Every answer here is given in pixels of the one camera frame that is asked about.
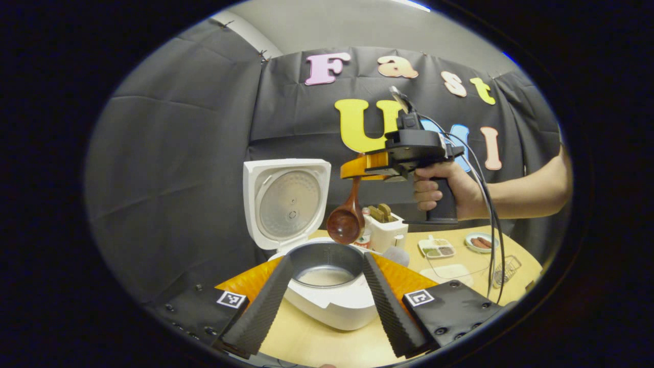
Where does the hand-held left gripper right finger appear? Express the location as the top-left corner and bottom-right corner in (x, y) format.
(362, 251), (504, 358)

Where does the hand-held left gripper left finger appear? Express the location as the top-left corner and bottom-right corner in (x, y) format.
(153, 255), (295, 358)

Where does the brown wooden spoon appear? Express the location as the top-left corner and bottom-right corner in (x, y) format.
(327, 176), (366, 245)

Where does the white rice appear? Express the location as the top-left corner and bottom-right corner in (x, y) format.
(296, 267), (354, 287)

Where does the white rice cooker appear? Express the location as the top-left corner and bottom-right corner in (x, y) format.
(243, 158), (410, 331)

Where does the clear rice dish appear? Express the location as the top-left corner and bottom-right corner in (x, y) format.
(419, 248), (495, 288)

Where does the white toaster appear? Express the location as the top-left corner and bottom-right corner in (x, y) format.
(367, 212), (409, 254)

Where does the clear red label bottle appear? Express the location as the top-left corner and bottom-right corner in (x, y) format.
(355, 207), (372, 249)

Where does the white divided dish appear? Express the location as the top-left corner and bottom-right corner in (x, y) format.
(418, 235), (456, 259)

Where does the pale green plate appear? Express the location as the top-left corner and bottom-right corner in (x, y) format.
(465, 233), (500, 254)

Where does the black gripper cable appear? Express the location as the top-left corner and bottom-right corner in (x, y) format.
(416, 113), (506, 305)

